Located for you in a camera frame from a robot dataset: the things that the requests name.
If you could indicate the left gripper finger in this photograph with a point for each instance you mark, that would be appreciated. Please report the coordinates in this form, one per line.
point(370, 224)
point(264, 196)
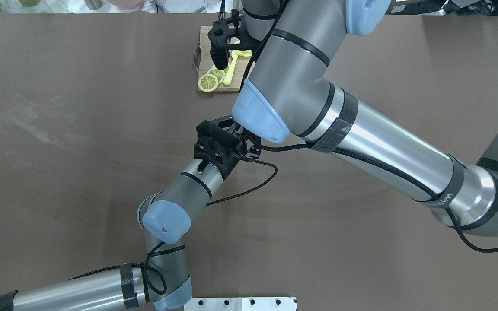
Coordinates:
point(253, 145)

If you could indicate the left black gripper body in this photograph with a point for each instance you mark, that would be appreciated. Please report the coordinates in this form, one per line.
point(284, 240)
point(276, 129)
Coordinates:
point(209, 146)

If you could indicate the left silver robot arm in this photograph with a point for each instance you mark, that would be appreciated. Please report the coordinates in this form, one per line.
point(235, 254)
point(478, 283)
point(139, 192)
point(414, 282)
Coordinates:
point(163, 277)

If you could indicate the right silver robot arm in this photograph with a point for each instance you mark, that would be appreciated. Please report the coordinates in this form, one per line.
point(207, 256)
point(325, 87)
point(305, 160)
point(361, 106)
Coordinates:
point(287, 93)

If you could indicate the lemon slice end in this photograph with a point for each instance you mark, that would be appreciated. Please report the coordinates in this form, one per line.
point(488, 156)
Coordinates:
point(208, 83)

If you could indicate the lemon slice middle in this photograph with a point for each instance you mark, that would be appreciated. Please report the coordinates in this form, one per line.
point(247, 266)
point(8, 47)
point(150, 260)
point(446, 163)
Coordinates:
point(219, 74)

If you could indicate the wooden cutting board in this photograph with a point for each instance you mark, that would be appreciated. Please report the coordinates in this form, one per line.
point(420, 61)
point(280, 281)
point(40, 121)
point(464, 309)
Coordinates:
point(203, 62)

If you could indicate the yellow plastic spoon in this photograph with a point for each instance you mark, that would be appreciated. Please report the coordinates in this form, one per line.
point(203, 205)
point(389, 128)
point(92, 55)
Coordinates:
point(228, 78)

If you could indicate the lemon slice on spoon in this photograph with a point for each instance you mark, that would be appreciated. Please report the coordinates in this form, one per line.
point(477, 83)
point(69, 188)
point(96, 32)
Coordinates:
point(242, 53)

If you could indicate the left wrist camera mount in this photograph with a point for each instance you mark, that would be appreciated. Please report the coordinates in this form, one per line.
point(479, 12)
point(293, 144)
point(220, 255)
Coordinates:
point(215, 150)

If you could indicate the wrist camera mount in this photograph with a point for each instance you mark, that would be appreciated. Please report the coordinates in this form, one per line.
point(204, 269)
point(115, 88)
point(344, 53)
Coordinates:
point(228, 34)
point(215, 150)

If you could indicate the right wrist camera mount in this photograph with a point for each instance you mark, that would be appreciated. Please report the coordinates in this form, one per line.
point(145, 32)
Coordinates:
point(228, 34)

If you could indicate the white camera pillar base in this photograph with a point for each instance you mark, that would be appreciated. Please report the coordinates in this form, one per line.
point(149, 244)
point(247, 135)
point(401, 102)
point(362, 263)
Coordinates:
point(242, 304)

